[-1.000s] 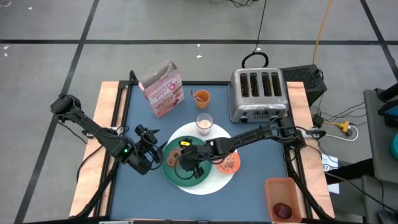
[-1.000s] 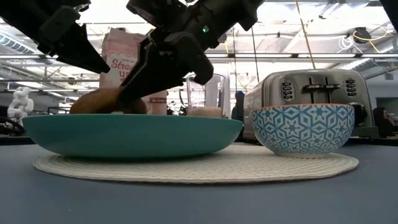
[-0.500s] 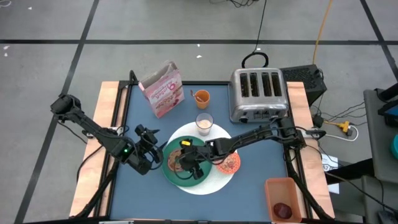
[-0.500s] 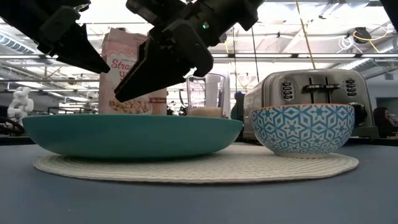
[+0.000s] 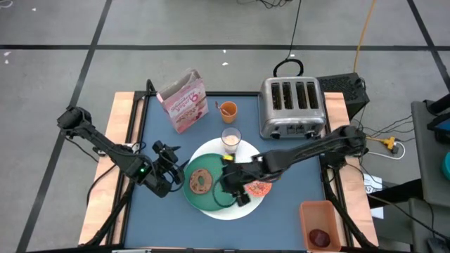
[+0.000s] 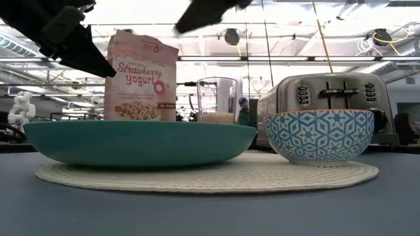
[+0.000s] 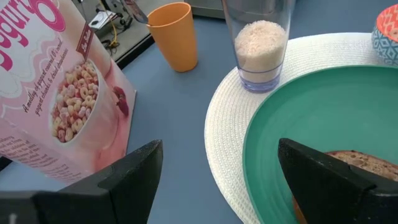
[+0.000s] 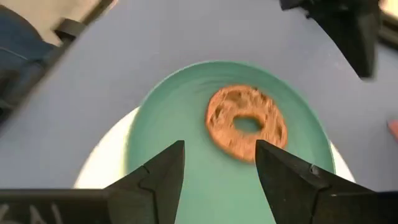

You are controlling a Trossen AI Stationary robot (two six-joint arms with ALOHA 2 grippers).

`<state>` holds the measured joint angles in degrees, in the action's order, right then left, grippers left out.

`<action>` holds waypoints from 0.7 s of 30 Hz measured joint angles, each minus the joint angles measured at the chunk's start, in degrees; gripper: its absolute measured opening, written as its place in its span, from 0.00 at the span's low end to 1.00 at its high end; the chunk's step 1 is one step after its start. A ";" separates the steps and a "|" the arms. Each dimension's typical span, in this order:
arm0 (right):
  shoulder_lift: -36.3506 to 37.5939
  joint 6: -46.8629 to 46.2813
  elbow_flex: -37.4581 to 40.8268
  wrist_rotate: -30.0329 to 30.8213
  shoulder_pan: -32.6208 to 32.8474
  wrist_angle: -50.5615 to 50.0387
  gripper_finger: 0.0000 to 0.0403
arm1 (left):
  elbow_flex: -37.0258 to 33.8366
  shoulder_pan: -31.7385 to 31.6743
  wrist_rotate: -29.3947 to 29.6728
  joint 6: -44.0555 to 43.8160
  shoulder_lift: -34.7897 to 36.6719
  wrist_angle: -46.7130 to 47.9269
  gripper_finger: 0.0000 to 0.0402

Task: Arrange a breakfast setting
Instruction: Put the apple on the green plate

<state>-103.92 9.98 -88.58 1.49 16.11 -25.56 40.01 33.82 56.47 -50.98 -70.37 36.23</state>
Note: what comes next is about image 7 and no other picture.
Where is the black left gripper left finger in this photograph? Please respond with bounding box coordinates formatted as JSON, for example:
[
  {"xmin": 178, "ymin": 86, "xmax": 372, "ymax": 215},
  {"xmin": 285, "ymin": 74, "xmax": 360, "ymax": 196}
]
[{"xmin": 0, "ymin": 139, "xmax": 164, "ymax": 224}]

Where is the orange plastic cup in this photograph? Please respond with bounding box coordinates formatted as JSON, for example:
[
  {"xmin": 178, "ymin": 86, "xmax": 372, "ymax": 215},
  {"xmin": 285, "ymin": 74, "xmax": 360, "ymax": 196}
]
[{"xmin": 146, "ymin": 1, "xmax": 199, "ymax": 73}]

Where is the clear glass with white rice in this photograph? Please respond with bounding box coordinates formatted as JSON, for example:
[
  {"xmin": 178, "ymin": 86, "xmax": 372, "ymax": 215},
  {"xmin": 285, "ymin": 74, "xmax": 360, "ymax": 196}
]
[{"xmin": 221, "ymin": 0, "xmax": 294, "ymax": 95}]

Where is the blue white patterned bowl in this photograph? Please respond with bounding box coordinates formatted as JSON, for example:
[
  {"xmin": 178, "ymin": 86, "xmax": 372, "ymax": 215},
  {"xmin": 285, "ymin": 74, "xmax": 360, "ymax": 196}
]
[{"xmin": 371, "ymin": 4, "xmax": 398, "ymax": 67}]

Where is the pink yogurt cereal box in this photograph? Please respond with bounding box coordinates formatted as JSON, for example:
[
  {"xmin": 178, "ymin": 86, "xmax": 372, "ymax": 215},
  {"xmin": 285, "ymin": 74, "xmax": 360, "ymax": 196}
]
[{"xmin": 0, "ymin": 0, "xmax": 137, "ymax": 185}]

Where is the brown bagel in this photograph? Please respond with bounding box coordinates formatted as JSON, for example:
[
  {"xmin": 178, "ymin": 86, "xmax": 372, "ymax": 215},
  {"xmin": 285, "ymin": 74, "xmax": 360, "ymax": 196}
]
[{"xmin": 292, "ymin": 149, "xmax": 398, "ymax": 224}]

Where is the metal spoon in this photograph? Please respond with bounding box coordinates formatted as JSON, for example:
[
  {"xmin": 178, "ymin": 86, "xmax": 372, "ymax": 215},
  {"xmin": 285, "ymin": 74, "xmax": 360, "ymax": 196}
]
[{"xmin": 119, "ymin": 0, "xmax": 150, "ymax": 26}]

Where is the white woven round placemat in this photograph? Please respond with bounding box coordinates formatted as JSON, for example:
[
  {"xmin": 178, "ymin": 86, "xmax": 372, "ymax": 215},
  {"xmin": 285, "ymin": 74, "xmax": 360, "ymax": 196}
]
[{"xmin": 203, "ymin": 32, "xmax": 398, "ymax": 224}]

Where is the teal plate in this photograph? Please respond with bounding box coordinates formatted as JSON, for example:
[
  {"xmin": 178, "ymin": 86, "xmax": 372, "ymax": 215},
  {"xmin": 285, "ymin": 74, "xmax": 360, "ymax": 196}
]
[{"xmin": 242, "ymin": 64, "xmax": 398, "ymax": 224}]

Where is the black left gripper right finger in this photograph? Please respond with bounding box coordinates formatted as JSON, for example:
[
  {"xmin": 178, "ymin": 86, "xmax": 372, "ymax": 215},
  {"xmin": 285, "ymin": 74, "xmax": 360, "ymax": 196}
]
[{"xmin": 277, "ymin": 137, "xmax": 398, "ymax": 224}]

